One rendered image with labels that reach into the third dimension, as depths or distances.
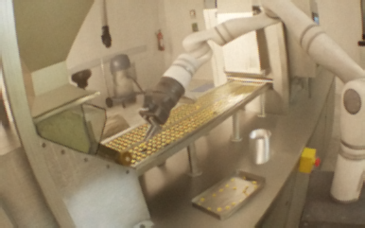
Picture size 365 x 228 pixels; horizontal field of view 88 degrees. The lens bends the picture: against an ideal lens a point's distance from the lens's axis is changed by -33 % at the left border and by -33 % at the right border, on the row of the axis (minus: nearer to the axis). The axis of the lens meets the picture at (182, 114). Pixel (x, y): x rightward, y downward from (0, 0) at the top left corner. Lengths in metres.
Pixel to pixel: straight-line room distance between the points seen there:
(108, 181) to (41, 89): 0.25
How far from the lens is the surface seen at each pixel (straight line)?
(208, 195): 0.74
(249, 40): 1.18
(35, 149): 0.38
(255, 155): 0.86
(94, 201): 0.56
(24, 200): 0.49
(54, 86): 0.53
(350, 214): 0.69
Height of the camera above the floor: 1.25
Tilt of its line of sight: 19 degrees down
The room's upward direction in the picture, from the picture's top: 8 degrees counter-clockwise
